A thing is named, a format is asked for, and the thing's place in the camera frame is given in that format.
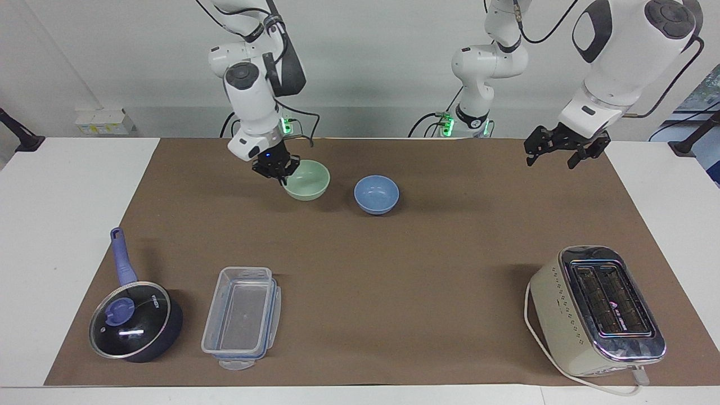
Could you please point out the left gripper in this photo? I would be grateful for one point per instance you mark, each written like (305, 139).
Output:
(574, 139)

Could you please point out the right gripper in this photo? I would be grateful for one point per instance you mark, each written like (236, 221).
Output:
(272, 153)

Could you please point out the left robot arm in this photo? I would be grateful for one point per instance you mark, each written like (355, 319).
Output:
(624, 56)

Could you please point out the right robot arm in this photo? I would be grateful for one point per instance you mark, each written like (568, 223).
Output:
(250, 101)

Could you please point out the green bowl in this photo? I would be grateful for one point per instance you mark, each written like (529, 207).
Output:
(310, 181)

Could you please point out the blue bowl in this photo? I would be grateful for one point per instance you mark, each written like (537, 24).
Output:
(376, 196)

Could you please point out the black stand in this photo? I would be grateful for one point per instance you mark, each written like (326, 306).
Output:
(689, 143)
(22, 139)

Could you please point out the clear plastic food container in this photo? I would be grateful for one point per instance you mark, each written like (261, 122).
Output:
(242, 318)

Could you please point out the cream and chrome toaster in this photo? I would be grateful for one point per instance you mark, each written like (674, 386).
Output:
(568, 323)

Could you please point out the dark blue saucepan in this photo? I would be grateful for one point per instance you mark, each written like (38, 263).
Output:
(169, 332)

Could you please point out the glass pan lid blue knob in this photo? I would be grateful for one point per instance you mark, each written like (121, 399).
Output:
(132, 320)

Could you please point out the white wall socket box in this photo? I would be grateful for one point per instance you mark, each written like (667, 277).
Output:
(104, 122)

